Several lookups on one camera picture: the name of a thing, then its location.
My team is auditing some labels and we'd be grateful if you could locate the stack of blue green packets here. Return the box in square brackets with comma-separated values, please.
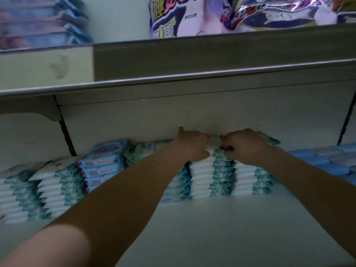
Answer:
[123, 139, 192, 204]

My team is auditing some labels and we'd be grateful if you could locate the person's left forearm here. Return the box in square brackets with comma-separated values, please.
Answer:
[0, 144, 187, 267]

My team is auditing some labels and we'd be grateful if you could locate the person's left hand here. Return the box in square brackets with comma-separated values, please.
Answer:
[168, 126, 211, 163]

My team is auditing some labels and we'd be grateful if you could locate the person's right hand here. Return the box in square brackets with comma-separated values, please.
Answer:
[220, 128, 273, 166]

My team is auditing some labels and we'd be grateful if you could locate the person's right forearm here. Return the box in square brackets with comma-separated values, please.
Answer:
[258, 147, 356, 259]

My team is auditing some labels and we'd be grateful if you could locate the metal store shelving unit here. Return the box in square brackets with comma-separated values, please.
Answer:
[0, 0, 356, 267]

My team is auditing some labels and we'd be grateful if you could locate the row of blue white boxes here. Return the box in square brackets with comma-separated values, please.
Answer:
[288, 143, 356, 187]

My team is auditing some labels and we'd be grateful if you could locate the stack of blue red packets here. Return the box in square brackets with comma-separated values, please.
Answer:
[78, 139, 130, 194]

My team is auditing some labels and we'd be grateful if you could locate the pink blue packet stack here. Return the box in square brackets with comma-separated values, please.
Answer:
[0, 0, 94, 50]

